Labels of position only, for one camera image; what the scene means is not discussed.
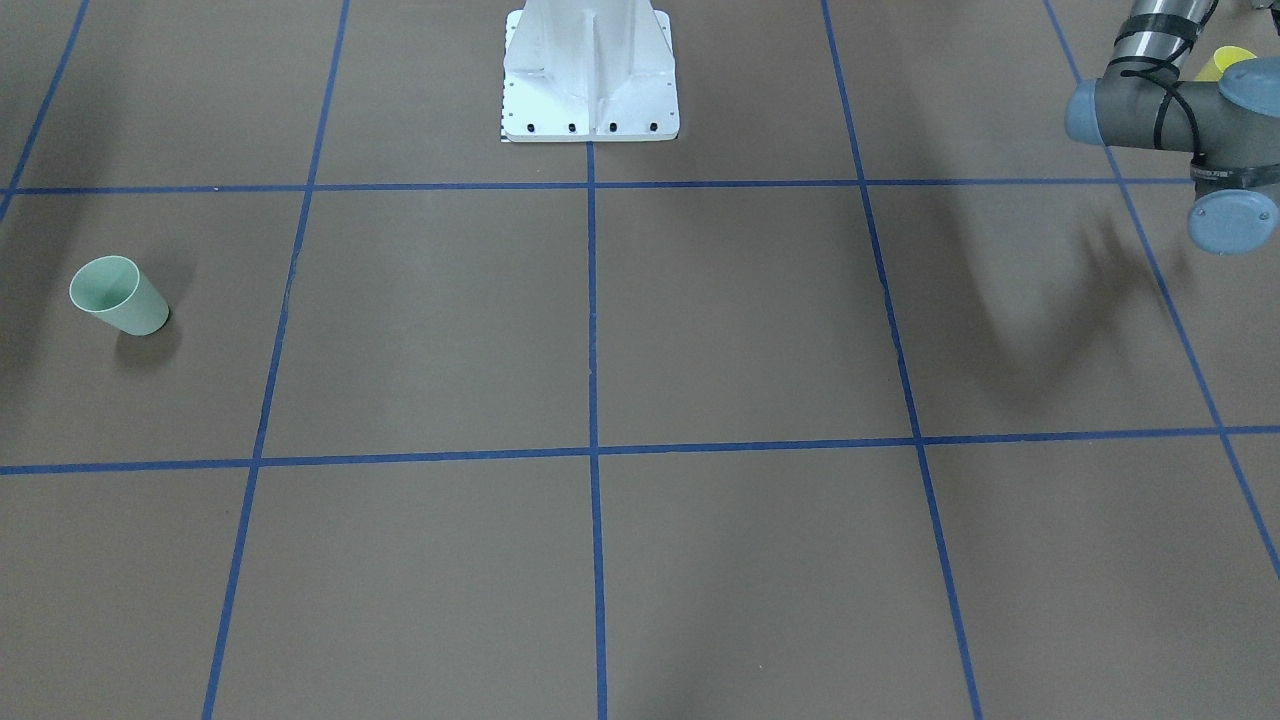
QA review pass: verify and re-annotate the green plastic cup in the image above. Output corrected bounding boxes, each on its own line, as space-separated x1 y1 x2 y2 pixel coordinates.
68 255 172 337

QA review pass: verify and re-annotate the yellow plastic cup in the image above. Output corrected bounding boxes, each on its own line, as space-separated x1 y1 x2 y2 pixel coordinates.
1194 45 1257 83

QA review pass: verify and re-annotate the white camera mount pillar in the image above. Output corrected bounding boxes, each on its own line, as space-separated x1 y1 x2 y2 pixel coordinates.
500 1 681 143

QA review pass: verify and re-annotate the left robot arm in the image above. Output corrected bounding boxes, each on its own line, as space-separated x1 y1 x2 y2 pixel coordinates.
1064 1 1279 255

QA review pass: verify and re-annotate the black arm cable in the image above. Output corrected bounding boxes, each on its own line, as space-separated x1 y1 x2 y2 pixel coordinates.
1105 35 1206 161

